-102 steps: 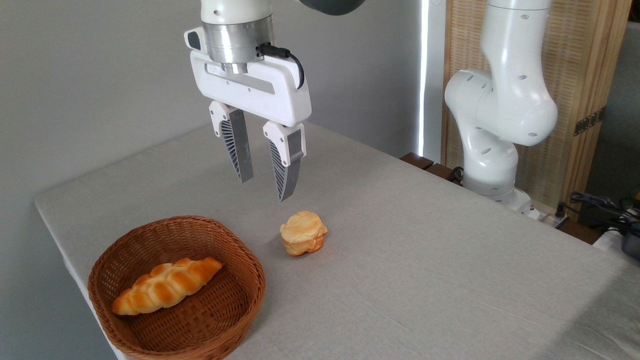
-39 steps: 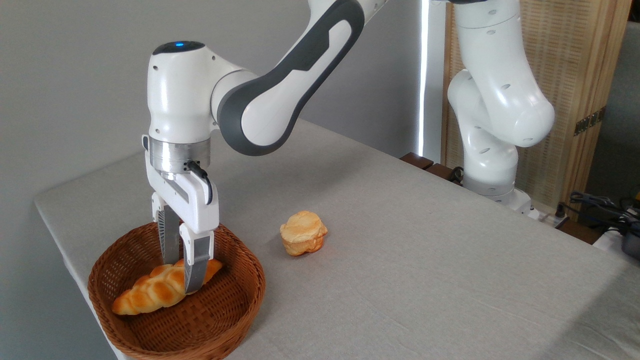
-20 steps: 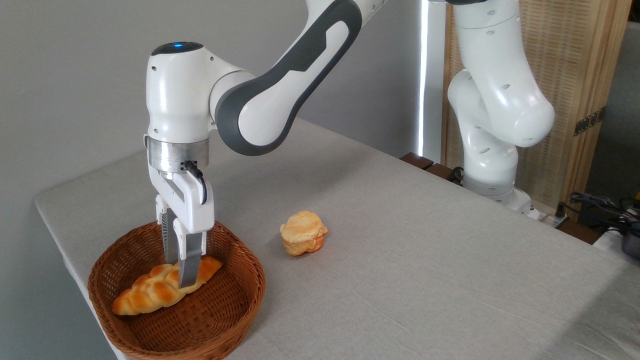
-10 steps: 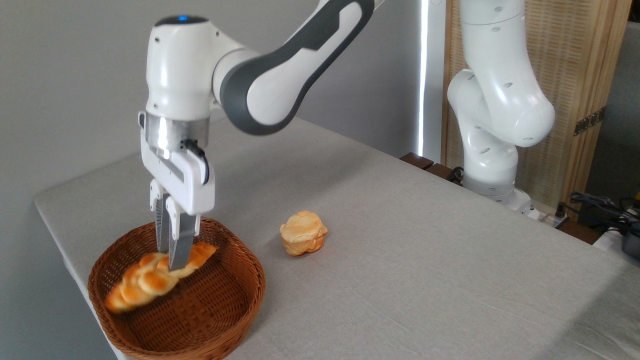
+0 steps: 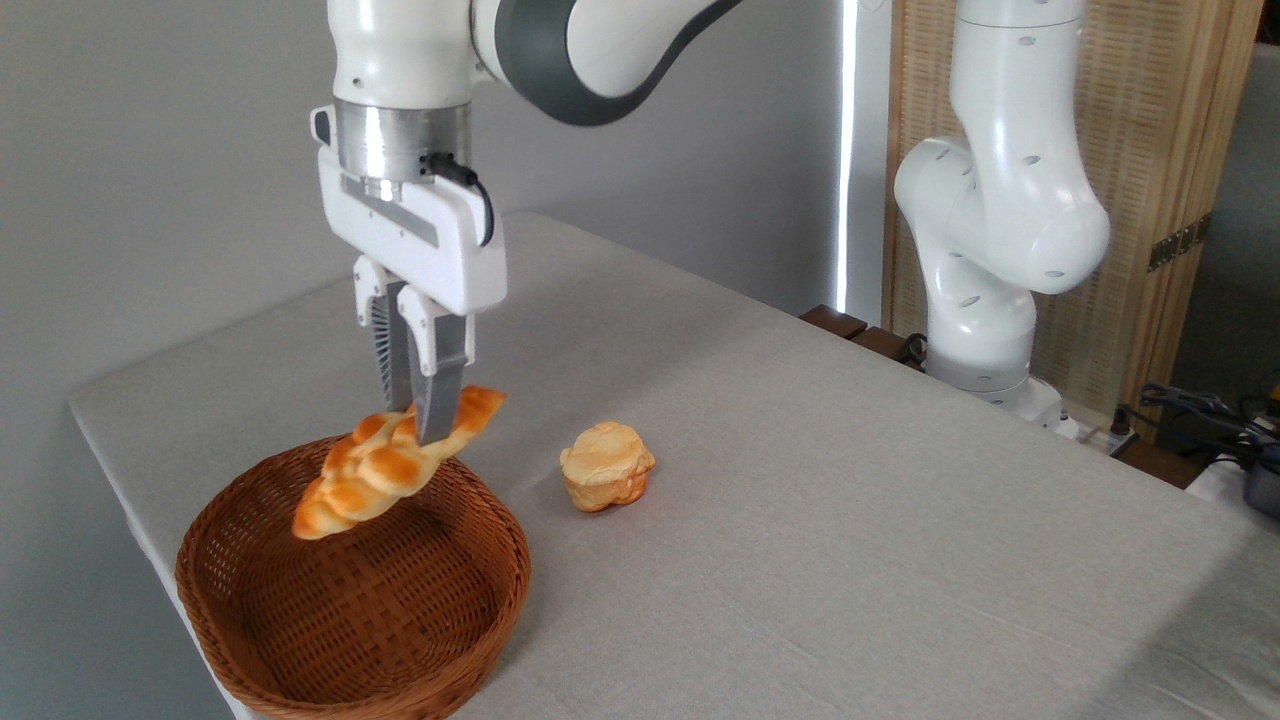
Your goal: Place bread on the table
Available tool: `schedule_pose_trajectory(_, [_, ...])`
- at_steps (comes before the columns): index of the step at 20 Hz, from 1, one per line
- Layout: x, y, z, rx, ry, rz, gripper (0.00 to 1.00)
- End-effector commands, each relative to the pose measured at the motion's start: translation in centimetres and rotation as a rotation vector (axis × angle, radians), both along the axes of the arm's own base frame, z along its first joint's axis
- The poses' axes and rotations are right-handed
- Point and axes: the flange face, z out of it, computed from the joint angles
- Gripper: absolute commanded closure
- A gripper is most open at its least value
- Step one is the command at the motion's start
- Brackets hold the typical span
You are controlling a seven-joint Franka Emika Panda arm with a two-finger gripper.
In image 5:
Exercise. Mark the dark brown wooden furniture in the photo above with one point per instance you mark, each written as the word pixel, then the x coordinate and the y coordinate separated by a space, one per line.
pixel 835 321

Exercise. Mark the brown wicker basket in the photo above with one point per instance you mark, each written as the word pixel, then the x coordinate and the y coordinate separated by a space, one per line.
pixel 350 630

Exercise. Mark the white power strip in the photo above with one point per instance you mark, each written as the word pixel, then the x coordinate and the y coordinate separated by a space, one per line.
pixel 1100 436

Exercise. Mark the grey tablecloth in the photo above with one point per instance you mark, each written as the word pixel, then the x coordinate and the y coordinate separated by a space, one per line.
pixel 850 560

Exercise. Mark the long braided bread loaf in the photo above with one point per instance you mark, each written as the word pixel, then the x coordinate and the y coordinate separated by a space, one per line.
pixel 370 480

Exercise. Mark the dark metal screen hinge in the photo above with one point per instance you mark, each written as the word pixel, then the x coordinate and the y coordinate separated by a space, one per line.
pixel 1180 242

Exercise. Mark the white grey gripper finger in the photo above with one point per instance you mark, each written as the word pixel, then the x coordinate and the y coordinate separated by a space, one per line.
pixel 440 380
pixel 388 350

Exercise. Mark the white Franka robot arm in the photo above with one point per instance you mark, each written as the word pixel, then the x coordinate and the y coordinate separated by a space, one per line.
pixel 1000 200

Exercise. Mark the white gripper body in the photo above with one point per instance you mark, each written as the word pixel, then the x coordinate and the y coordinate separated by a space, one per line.
pixel 440 250

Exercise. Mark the round bread bun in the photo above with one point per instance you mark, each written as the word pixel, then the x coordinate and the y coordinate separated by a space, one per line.
pixel 605 465

